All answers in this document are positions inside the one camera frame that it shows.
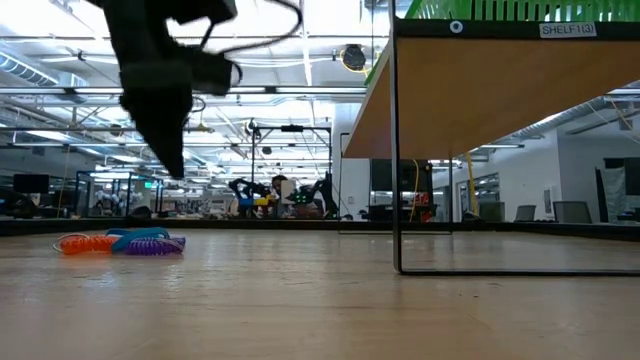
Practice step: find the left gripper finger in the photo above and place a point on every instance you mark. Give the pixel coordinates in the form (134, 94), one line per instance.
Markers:
(162, 130)

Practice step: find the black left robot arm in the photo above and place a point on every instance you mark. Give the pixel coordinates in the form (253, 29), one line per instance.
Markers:
(145, 15)

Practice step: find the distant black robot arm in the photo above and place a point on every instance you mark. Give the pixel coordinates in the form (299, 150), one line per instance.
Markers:
(245, 187)

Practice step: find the grey office chair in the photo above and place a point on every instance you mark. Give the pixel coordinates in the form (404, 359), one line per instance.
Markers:
(572, 212)

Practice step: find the black computer monitor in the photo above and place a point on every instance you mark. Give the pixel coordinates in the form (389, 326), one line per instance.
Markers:
(31, 184)

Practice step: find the green plastic slotted basket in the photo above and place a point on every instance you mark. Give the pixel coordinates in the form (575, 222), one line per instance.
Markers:
(440, 10)

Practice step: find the white shelf label sticker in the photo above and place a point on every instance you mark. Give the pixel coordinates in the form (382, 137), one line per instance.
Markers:
(567, 30)

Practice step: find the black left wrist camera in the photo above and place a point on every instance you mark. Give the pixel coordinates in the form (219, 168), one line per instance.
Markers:
(215, 72)

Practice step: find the black distant rig frame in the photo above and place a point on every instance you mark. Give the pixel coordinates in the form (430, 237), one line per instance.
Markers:
(292, 128)

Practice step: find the black aluminium table frame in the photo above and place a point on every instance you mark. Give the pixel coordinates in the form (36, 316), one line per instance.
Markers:
(30, 226)

